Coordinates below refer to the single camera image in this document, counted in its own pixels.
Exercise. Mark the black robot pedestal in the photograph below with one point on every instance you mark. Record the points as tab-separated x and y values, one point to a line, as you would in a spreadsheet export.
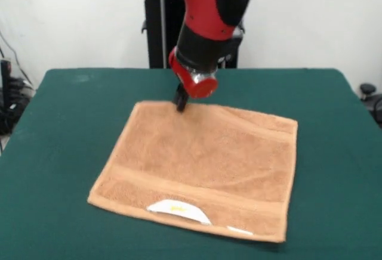
158	33

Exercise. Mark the tan terry towel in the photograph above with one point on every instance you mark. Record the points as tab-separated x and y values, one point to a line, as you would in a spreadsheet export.
209	158

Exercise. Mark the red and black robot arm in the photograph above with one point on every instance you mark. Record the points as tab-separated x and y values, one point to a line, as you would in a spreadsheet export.
215	12

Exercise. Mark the black office chair base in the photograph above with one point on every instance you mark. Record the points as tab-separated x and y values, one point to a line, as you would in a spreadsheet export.
367	88

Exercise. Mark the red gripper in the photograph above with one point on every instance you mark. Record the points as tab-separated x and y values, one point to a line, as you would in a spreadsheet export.
194	84

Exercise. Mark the dark green table cloth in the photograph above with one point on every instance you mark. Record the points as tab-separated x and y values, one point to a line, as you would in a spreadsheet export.
44	197

